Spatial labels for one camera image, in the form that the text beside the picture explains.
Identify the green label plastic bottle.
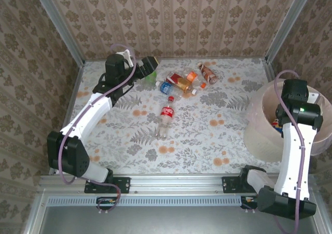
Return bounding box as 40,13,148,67
144,72,158,84

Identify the blue label white cap bottle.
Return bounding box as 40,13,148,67
155,80,182,100

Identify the red label tea bottle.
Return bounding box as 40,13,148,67
165,72,198,94

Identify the orange label orange cap bottle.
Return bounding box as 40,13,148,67
183,67,208,89

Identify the Coca-Cola plastic bottle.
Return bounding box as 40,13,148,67
157,95,176,141

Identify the brown drink plastic bottle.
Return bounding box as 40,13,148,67
197,62,218,86

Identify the white plastic bin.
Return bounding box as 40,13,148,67
243,81,332,164

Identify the floral tablecloth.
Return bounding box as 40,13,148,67
56,58,299,175

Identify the grey metal tray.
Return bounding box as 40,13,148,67
24,188,332,234

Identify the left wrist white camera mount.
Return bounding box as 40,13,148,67
115,50,136,66

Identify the left aluminium side rail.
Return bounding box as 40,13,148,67
49,62,85,175

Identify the left aluminium frame post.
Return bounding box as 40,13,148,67
30,0,86,66

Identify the aluminium frame post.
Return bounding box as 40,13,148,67
265,0,316,63
30,0,86,66

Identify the right aluminium frame post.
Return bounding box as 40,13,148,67
265,0,316,63

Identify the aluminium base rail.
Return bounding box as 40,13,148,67
38,173,316,195

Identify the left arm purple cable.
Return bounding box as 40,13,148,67
58,44,137,214

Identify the grey slotted cable duct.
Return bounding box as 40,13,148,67
46,195,260,207

